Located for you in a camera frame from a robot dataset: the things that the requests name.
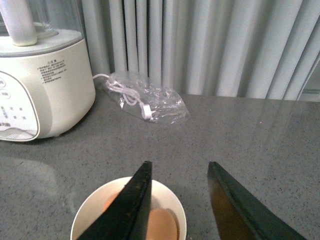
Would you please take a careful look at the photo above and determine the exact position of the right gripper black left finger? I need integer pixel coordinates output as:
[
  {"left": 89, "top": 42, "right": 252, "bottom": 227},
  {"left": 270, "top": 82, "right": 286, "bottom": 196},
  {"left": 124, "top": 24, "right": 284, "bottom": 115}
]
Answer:
[{"left": 78, "top": 161, "right": 152, "bottom": 240}]

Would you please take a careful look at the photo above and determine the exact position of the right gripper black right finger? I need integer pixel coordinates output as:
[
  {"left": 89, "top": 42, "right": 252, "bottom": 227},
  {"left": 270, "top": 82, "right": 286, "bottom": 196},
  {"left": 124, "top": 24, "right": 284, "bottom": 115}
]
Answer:
[{"left": 207, "top": 161, "right": 305, "bottom": 240}]

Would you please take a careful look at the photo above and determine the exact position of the clear plastic bag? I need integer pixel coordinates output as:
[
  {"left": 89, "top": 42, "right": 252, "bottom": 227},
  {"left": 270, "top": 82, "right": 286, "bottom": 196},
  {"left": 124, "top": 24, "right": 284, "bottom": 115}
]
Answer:
[{"left": 104, "top": 71, "right": 190, "bottom": 124}]

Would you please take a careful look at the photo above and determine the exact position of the white paper bowl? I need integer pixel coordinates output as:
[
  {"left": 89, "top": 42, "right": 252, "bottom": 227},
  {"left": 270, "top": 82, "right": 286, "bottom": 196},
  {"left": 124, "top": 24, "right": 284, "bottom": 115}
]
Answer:
[{"left": 70, "top": 176, "right": 187, "bottom": 240}]

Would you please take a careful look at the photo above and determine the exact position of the white Joyoung blender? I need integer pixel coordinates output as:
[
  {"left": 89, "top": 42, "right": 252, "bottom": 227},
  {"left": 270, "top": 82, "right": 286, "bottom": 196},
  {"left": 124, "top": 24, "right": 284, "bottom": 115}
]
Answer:
[{"left": 0, "top": 0, "right": 96, "bottom": 142}]

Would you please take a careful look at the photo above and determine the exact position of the white power cable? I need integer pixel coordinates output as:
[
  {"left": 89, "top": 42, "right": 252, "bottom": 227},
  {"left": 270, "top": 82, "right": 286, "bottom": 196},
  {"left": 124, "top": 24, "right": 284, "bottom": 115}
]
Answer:
[{"left": 92, "top": 73, "right": 153, "bottom": 121}]

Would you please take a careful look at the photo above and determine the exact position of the brown egg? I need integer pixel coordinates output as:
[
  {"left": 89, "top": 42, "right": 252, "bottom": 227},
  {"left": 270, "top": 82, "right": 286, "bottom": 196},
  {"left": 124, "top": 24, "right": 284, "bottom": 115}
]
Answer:
[{"left": 103, "top": 192, "right": 180, "bottom": 240}]

